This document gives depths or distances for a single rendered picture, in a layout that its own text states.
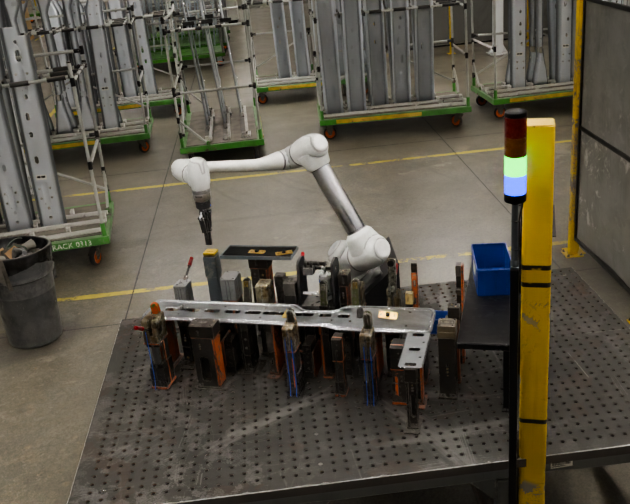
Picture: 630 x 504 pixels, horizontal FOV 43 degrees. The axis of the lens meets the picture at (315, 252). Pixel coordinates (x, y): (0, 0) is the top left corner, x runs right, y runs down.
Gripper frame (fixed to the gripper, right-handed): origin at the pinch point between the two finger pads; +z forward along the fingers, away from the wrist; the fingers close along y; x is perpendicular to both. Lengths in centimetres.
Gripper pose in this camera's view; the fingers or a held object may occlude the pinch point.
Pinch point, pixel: (208, 238)
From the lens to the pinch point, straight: 409.6
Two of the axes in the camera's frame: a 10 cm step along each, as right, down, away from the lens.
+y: -2.4, 4.0, -8.9
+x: 9.7, 0.2, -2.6
